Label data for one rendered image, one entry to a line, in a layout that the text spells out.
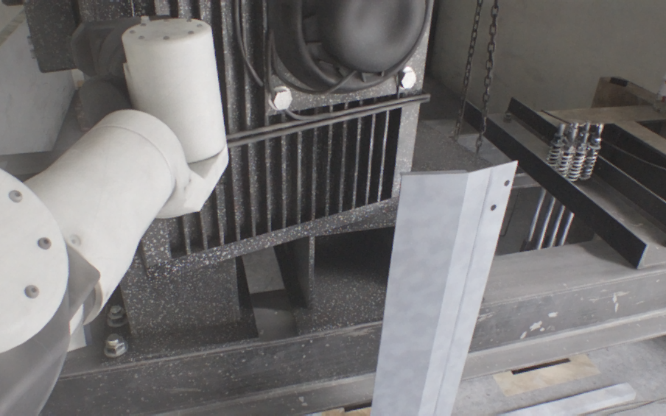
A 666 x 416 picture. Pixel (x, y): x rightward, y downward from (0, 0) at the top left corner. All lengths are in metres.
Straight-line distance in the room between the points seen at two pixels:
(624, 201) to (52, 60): 1.44
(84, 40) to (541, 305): 1.15
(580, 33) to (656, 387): 1.81
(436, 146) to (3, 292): 1.08
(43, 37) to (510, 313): 1.12
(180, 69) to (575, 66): 2.85
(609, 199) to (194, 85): 1.41
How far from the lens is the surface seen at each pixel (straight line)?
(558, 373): 2.03
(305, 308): 1.07
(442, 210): 0.79
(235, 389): 1.23
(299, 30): 0.71
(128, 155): 0.33
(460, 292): 0.93
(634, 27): 2.86
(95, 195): 0.29
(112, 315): 1.09
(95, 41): 0.57
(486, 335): 1.37
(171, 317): 1.03
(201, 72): 0.41
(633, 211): 1.65
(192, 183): 0.38
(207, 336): 1.04
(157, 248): 0.83
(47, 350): 0.21
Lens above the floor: 1.41
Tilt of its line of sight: 33 degrees down
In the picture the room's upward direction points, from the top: 3 degrees clockwise
